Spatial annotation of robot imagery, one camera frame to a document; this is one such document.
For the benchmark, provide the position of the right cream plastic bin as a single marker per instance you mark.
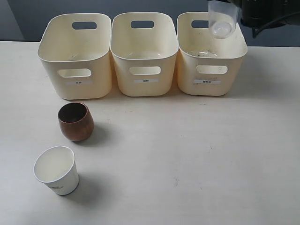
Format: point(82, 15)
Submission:
point(207, 66)

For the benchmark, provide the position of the left cream plastic bin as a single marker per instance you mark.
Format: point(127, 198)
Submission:
point(75, 52)

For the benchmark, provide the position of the white paper cup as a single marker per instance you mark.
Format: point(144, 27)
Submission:
point(56, 168)

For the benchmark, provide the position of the clear plastic bottle white cap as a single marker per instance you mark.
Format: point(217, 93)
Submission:
point(222, 18)

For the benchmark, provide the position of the brown wooden cup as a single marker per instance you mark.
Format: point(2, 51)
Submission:
point(75, 121)

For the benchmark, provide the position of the cream plastic bin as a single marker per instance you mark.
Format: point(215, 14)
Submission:
point(207, 66)
point(75, 52)
point(144, 46)

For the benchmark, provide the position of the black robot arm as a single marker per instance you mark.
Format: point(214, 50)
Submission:
point(256, 13)

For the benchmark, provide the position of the middle cream plastic bin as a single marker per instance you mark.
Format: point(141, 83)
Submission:
point(144, 46)

